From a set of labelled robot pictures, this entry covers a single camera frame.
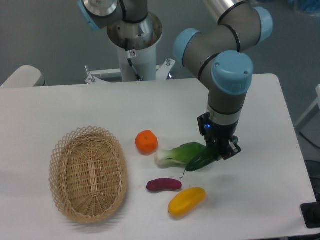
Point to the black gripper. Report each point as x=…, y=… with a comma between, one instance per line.
x=218, y=136

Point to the green cucumber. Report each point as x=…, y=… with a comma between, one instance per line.
x=200, y=161

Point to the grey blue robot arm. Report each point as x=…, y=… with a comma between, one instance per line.
x=216, y=59

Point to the green bok choy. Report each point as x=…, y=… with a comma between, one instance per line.
x=181, y=155

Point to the yellow mango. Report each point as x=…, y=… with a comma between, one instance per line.
x=186, y=201

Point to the purple sweet potato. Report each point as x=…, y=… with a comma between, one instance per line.
x=163, y=184

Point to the orange tangerine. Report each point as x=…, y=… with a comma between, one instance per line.
x=146, y=142

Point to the black device at table edge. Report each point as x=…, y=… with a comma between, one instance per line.
x=311, y=214

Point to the woven wicker basket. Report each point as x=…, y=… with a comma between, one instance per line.
x=88, y=175

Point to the white chair armrest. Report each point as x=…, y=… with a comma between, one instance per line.
x=25, y=76

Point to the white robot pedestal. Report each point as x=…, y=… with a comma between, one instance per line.
x=136, y=47

